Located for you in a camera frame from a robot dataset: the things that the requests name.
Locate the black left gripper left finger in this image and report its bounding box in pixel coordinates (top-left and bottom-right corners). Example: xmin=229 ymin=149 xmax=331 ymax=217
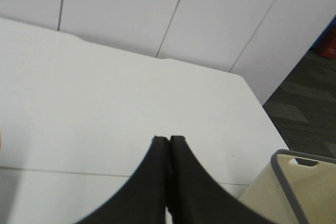
xmin=78 ymin=136 xmax=168 ymax=223

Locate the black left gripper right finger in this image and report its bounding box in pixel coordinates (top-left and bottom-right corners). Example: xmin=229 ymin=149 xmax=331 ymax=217
xmin=170 ymin=135 xmax=253 ymax=224

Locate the beige basket grey rim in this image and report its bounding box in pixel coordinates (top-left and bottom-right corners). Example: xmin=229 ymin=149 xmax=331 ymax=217
xmin=239 ymin=150 xmax=335 ymax=223

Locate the red box on floor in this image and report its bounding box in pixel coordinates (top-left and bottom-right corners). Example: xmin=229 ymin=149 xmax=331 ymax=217
xmin=315 ymin=28 xmax=335 ymax=59

